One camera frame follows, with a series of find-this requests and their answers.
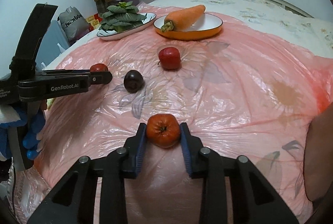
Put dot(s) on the person's leg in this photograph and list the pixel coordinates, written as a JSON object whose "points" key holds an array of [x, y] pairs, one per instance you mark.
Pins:
{"points": [[320, 156]]}

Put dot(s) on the grey bag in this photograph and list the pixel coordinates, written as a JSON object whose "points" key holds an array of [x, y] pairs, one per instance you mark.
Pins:
{"points": [[72, 22]]}

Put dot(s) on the dark plum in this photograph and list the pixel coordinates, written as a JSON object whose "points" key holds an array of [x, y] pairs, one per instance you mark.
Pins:
{"points": [[133, 81]]}

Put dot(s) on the small green object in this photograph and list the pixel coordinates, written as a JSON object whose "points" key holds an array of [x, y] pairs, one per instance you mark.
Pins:
{"points": [[49, 104]]}

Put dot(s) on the red and yellow boxes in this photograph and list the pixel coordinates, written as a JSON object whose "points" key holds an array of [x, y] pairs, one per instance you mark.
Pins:
{"points": [[93, 21]]}

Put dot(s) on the carrot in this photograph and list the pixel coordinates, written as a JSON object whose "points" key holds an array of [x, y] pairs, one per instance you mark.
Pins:
{"points": [[184, 17]]}

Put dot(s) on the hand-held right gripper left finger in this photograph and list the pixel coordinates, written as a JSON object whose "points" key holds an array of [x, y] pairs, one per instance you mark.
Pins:
{"points": [[136, 153]]}

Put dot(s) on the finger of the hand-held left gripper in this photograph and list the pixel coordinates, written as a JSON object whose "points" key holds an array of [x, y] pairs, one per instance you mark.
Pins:
{"points": [[100, 78], [65, 72]]}

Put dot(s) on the orange plate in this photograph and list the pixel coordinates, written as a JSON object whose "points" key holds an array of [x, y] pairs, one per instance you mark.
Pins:
{"points": [[205, 27]]}

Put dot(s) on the small red apple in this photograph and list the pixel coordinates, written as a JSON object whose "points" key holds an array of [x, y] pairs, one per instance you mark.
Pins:
{"points": [[163, 130], [98, 67], [169, 58]]}

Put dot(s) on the bok choy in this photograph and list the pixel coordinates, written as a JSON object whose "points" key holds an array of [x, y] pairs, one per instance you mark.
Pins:
{"points": [[119, 17]]}

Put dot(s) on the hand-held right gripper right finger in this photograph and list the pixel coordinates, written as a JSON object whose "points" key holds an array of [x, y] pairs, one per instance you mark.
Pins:
{"points": [[187, 153]]}

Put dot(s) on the floral bed sheet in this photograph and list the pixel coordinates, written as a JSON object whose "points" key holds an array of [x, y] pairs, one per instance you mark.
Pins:
{"points": [[260, 13]]}

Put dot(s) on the person's left hand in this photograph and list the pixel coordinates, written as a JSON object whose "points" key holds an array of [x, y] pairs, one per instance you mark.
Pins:
{"points": [[33, 135]]}

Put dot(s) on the white plate with dark rim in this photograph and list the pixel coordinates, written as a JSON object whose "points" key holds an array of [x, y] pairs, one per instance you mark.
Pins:
{"points": [[147, 19]]}

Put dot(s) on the light blue cabinet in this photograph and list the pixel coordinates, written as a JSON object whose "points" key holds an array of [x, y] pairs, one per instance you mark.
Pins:
{"points": [[54, 41]]}

